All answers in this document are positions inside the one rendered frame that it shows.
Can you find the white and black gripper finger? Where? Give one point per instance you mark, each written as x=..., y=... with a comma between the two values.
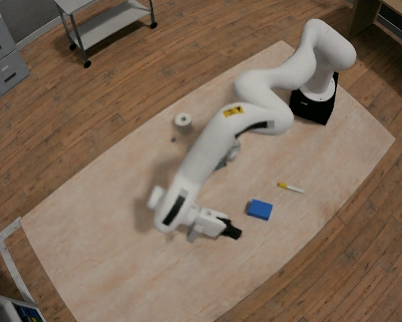
x=224, y=233
x=229, y=228

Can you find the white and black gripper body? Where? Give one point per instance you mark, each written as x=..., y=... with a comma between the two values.
x=206, y=218

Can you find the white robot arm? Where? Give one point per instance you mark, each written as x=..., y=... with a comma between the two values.
x=232, y=119

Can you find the blue rectangular block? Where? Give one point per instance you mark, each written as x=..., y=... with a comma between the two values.
x=260, y=210

